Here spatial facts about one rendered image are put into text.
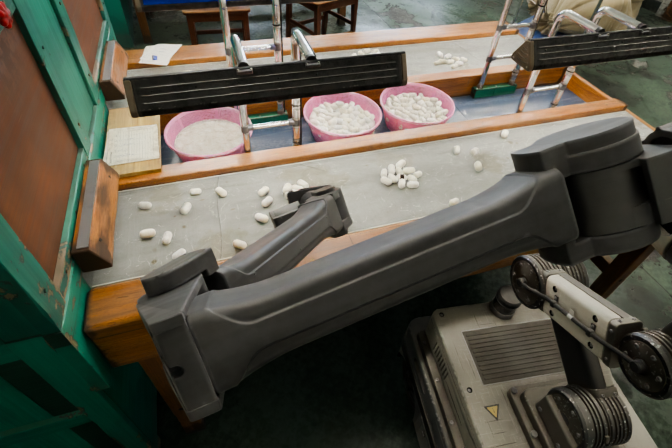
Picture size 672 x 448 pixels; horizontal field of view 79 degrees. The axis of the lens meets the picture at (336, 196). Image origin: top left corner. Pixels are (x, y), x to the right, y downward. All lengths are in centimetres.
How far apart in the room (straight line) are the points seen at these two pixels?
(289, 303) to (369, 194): 87
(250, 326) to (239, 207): 83
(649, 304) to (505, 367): 119
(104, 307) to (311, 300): 73
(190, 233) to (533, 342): 98
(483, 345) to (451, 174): 49
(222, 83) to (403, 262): 70
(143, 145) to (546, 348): 128
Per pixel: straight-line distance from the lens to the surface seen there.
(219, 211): 112
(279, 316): 30
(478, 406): 120
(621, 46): 145
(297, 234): 54
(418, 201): 116
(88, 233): 99
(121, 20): 372
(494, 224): 34
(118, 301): 99
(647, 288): 240
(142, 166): 125
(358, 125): 140
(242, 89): 93
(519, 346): 131
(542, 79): 204
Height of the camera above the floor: 154
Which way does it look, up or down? 45 degrees down
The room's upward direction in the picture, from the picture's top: 5 degrees clockwise
